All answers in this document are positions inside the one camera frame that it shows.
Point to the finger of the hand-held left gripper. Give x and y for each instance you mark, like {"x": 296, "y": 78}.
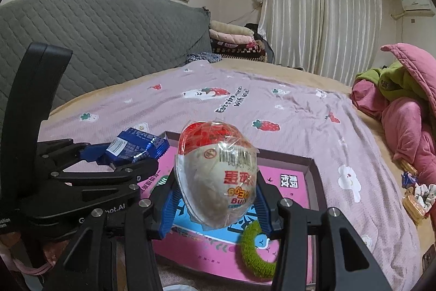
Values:
{"x": 92, "y": 154}
{"x": 133, "y": 171}

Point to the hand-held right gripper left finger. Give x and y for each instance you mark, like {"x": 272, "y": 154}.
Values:
{"x": 168, "y": 209}

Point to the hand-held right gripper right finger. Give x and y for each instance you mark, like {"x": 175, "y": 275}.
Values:
{"x": 264, "y": 205}

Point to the blue cookie packet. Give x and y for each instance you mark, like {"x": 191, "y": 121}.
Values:
{"x": 129, "y": 146}

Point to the shallow grey cardboard box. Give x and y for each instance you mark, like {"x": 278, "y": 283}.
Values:
{"x": 314, "y": 182}

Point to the red white toy egg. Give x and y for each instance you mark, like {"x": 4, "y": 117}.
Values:
{"x": 214, "y": 175}

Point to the pink and blue book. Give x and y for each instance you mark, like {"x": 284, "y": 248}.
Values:
{"x": 272, "y": 168}

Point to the strawberry bear printed blanket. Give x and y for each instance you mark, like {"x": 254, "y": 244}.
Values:
{"x": 289, "y": 107}

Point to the grey quilted headboard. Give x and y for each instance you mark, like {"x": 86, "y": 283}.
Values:
{"x": 119, "y": 38}

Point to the blue grey knitted cloth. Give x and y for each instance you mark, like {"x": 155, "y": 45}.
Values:
{"x": 202, "y": 58}

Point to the blue candy wrapper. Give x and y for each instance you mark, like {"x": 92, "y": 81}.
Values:
{"x": 408, "y": 180}

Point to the dark checked folded blanket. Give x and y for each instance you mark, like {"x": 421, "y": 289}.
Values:
{"x": 235, "y": 50}

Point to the white patterned scrunchie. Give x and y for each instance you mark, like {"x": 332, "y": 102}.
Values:
{"x": 425, "y": 192}

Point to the pink folded blanket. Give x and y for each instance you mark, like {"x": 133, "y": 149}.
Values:
{"x": 228, "y": 38}

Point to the pink quilt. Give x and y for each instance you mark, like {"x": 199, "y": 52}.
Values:
{"x": 408, "y": 127}

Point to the beige folded blanket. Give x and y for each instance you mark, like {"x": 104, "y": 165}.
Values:
{"x": 228, "y": 27}

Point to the green garment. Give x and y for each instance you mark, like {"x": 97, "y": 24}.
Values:
{"x": 395, "y": 79}

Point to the white curtain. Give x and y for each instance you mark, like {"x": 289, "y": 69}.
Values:
{"x": 323, "y": 21}

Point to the white air conditioner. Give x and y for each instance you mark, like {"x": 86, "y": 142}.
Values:
{"x": 417, "y": 3}

